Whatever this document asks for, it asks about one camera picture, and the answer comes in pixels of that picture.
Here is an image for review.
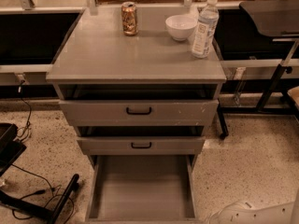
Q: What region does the black cable on floor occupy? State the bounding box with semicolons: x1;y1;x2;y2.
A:
10;163;76;221

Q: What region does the grey middle drawer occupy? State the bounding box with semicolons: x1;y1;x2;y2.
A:
78;136;205;155

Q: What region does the black hanging cable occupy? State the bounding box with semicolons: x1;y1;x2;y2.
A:
16;79;33;142

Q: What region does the clear plastic water bottle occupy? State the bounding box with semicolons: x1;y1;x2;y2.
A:
192;0;219;59

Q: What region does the gold soda can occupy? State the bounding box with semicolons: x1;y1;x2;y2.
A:
121;1;138;35

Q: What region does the grey top drawer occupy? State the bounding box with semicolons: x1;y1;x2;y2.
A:
60;100;218;126

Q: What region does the black stand base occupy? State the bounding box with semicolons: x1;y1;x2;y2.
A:
0;123;79;224

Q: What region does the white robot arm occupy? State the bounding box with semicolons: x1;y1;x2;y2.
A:
204;190;299;224

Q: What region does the grey drawer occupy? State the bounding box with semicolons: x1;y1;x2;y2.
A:
60;100;218;126
86;155;197;224
78;136;205;155

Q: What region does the black side table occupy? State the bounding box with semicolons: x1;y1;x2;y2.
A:
213;0;299;139

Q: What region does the grey bottom drawer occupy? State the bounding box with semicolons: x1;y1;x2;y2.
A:
86;155;197;224

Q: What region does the white bowl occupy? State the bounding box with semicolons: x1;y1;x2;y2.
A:
165;15;197;41

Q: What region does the grey drawer cabinet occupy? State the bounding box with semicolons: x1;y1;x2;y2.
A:
46;4;227;173

